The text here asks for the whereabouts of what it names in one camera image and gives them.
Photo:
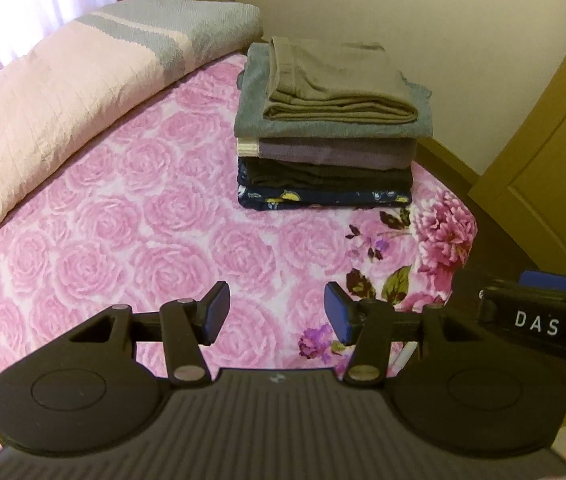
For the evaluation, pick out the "yellow-green door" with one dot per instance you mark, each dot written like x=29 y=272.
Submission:
x=553 y=170

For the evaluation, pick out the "cream folded garment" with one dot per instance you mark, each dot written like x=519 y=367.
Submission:
x=248 y=147

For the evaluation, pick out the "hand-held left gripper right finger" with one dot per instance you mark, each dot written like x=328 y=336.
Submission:
x=335 y=311

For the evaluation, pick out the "cream and grey quilt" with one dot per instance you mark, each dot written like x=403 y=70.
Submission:
x=63 y=100

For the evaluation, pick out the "purple folded garment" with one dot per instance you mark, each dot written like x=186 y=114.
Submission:
x=338 y=152

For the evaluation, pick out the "pink floral bedspread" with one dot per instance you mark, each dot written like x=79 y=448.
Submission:
x=138 y=240

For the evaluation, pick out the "olive green pants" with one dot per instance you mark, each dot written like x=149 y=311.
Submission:
x=343 y=85

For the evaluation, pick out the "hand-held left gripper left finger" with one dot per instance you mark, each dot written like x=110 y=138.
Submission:
x=218 y=311

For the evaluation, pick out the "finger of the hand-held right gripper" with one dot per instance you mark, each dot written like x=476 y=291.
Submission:
x=548 y=280

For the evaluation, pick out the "black folded garment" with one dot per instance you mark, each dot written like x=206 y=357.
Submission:
x=323 y=175

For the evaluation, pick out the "grey-blue folded garment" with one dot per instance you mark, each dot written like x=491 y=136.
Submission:
x=253 y=100

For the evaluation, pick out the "navy floral garment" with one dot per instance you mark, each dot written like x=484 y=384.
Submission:
x=323 y=199

